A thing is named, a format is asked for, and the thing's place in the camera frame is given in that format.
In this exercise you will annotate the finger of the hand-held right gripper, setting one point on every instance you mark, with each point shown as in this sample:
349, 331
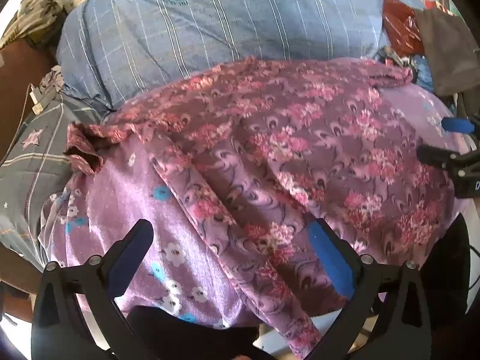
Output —
455, 124
437, 155

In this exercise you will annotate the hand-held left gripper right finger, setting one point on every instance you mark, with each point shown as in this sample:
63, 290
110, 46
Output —
330, 258

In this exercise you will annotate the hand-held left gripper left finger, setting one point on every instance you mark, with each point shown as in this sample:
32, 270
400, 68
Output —
131, 255

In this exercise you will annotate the pink floral garment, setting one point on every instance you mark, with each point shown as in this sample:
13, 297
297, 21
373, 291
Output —
281, 138

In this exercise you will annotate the purple flowered bedsheet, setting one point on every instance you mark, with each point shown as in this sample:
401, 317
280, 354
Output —
123, 202

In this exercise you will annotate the grey brown bag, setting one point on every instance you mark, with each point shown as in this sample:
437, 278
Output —
446, 48

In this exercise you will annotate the dark cloth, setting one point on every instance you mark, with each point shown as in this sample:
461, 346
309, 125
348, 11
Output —
187, 339
446, 270

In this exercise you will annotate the red packet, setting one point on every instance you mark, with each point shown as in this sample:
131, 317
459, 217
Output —
401, 22

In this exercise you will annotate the brown wooden headboard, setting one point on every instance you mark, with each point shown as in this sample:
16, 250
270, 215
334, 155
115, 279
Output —
22, 82

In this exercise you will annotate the blue striped quilt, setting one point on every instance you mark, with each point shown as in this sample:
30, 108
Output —
225, 26

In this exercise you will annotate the green floral cloth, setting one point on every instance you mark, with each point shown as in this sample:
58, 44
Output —
37, 15

